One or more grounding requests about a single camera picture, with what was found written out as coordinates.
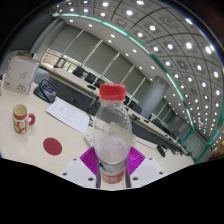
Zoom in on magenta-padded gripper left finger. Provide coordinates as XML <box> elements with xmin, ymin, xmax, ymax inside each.
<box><xmin>60</xmin><ymin>146</ymin><xmax>100</xmax><ymax>190</ymax></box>

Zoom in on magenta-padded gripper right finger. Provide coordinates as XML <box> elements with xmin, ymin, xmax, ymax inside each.
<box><xmin>125</xmin><ymin>146</ymin><xmax>167</xmax><ymax>190</ymax></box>

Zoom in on clear red-capped water bottle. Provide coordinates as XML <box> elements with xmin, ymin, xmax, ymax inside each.
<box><xmin>91</xmin><ymin>83</ymin><xmax>133</xmax><ymax>191</ymax></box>

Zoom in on flat round red coaster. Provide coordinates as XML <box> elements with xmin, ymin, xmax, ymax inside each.
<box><xmin>42</xmin><ymin>137</ymin><xmax>63</xmax><ymax>157</ymax></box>

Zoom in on white printed paper sheets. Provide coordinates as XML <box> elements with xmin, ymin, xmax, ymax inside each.
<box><xmin>45</xmin><ymin>98</ymin><xmax>91</xmax><ymax>135</ymax></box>

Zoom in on red floral ceramic mug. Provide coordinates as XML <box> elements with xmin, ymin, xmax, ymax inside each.
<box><xmin>12</xmin><ymin>103</ymin><xmax>37</xmax><ymax>135</ymax></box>

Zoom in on long curved conference desk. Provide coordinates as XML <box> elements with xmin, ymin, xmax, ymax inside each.
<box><xmin>39</xmin><ymin>64</ymin><xmax>188</xmax><ymax>156</ymax></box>

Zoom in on row of black office chairs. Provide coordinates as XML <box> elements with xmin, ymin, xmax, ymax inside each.
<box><xmin>55</xmin><ymin>57</ymin><xmax>168</xmax><ymax>134</ymax></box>

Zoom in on white copy paper box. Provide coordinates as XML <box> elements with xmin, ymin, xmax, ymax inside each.
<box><xmin>2</xmin><ymin>55</ymin><xmax>40</xmax><ymax>96</ymax></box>

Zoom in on recessed ceiling lights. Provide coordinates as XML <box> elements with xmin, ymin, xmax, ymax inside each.
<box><xmin>56</xmin><ymin>0</ymin><xmax>224</xmax><ymax>148</ymax></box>

